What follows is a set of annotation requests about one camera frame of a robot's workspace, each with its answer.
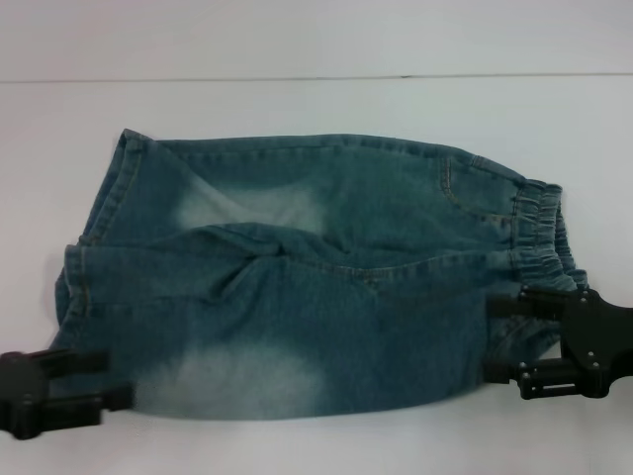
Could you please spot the blue denim shorts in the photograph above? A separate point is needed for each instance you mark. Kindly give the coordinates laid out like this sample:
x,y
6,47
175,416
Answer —
x,y
306,316

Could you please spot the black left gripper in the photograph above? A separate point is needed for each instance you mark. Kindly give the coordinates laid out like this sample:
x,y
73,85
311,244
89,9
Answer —
x,y
20,396

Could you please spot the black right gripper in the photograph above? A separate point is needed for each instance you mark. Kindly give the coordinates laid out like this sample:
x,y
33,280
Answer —
x,y
598,346

